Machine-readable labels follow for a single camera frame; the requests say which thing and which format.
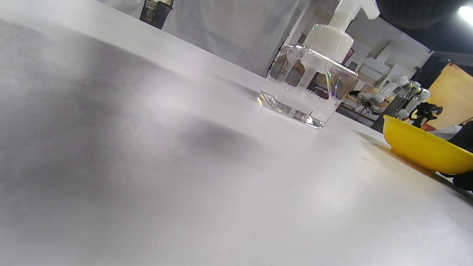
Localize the person's left hand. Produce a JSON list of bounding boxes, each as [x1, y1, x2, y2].
[[376, 0, 465, 30]]

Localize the person's right hand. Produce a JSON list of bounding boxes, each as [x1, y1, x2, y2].
[[440, 121, 473, 194]]

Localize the yellow bowl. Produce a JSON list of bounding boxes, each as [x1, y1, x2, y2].
[[382, 114, 473, 175]]

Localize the clear foam soap pump bottle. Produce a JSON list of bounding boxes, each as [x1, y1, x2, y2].
[[258, 0, 381, 130]]

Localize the white robot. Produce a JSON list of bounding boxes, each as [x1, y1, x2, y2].
[[357, 74, 431, 119]]

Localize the black mechanical gripper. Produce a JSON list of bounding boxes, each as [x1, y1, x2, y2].
[[408, 102, 443, 128]]

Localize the orange board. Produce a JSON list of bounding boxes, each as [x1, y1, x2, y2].
[[414, 63, 473, 130]]

